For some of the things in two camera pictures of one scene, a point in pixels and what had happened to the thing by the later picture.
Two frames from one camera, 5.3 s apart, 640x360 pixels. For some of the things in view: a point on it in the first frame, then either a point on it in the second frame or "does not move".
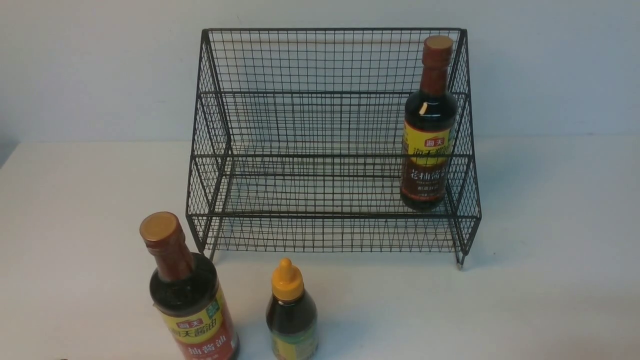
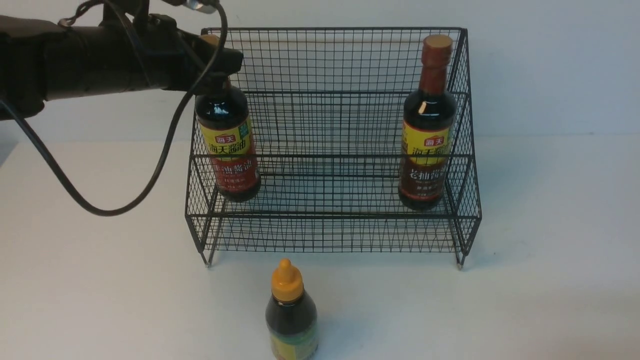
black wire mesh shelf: [298, 141] does not move
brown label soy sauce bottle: [429, 128] does not move
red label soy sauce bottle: [186, 292] → [223, 113]
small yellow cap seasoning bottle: [291, 316] does not move
